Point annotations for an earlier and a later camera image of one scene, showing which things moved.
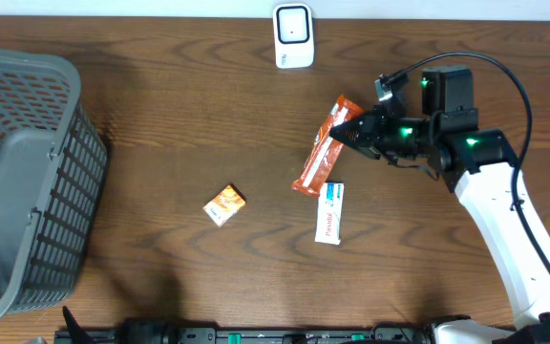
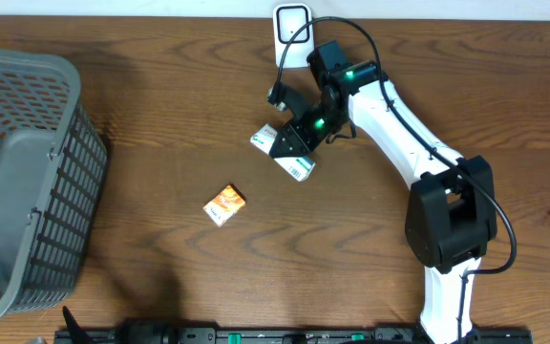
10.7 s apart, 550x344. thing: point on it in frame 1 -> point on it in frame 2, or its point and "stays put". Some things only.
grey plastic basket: (37, 166) stays put
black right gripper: (373, 121) -> (301, 141)
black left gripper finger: (78, 333) stays put
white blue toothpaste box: (329, 214) -> (300, 166)
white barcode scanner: (293, 35) stays put
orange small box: (225, 205) stays put
